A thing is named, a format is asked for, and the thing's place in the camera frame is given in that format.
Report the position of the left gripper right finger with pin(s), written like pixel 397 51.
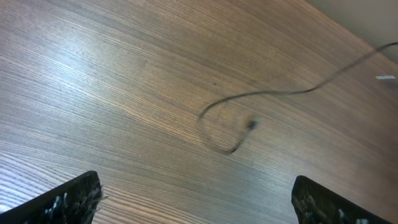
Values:
pixel 316 204

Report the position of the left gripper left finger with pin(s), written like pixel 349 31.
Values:
pixel 74 201

